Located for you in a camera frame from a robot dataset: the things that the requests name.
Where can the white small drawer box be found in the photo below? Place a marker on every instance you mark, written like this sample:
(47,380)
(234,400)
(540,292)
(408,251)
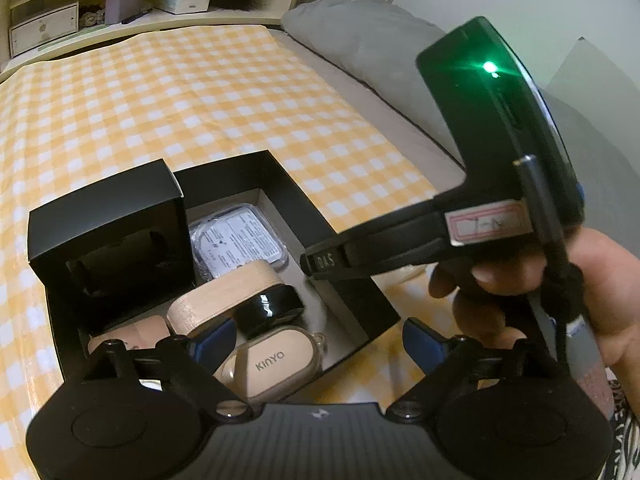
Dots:
(43,28)

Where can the black round tin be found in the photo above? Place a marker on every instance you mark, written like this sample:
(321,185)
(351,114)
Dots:
(277,305)

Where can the black storage box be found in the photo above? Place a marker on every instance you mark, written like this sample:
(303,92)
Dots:
(353,313)

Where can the clear square plastic container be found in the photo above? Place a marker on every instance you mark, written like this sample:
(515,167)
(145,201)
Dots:
(232,237)

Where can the small black cardboard box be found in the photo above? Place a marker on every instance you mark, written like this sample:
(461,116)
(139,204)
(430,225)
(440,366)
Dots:
(112,249)

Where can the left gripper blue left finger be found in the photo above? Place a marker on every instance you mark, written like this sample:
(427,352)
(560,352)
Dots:
(191,362)

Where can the wooden carved character block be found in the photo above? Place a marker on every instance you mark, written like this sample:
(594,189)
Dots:
(142,334)

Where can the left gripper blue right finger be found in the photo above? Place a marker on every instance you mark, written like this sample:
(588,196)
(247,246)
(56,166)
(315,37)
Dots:
(447,364)

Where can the yellow checkered tablecloth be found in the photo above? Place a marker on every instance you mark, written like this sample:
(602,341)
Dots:
(187,96)

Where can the grey pillow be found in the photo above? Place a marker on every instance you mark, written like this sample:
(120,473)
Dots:
(367,50)

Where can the beige Kinyo earbud case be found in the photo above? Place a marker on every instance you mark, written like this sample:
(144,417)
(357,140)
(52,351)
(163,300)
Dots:
(272,366)

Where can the light wooden oval box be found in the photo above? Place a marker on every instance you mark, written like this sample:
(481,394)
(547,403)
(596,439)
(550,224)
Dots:
(190,313)

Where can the person's right hand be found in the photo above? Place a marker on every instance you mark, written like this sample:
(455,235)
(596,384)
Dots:
(601,280)

